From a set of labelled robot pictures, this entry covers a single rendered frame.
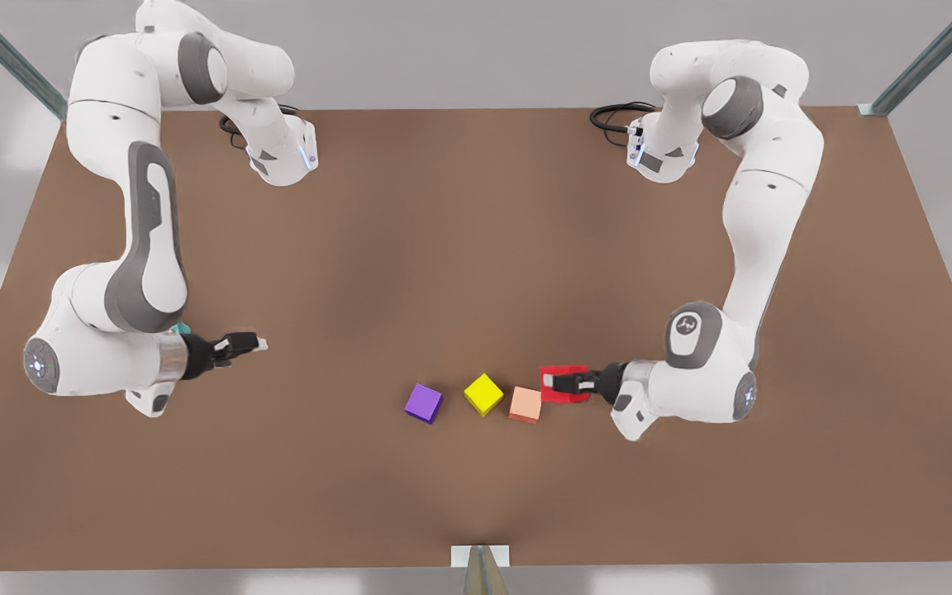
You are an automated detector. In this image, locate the black cable loop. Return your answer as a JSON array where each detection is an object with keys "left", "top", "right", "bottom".
[
  {"left": 590, "top": 102, "right": 660, "bottom": 148},
  {"left": 219, "top": 104, "right": 300, "bottom": 150}
]

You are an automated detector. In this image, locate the orange wooden cube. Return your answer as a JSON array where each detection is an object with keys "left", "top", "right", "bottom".
[{"left": 508, "top": 386, "right": 543, "bottom": 425}]

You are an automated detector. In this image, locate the silver frame post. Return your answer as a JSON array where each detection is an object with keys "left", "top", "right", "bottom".
[
  {"left": 451, "top": 545, "right": 511, "bottom": 595},
  {"left": 0, "top": 0, "right": 69, "bottom": 123},
  {"left": 858, "top": 0, "right": 952, "bottom": 117}
]

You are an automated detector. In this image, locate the yellow wooden cube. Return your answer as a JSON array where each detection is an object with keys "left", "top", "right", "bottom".
[{"left": 464, "top": 373, "right": 505, "bottom": 417}]

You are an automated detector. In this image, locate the purple wooden cube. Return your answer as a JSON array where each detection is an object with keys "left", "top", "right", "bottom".
[{"left": 404, "top": 383, "right": 444, "bottom": 425}]

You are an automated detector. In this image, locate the red wooden cube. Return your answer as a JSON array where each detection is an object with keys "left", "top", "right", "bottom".
[{"left": 540, "top": 365, "right": 591, "bottom": 404}]

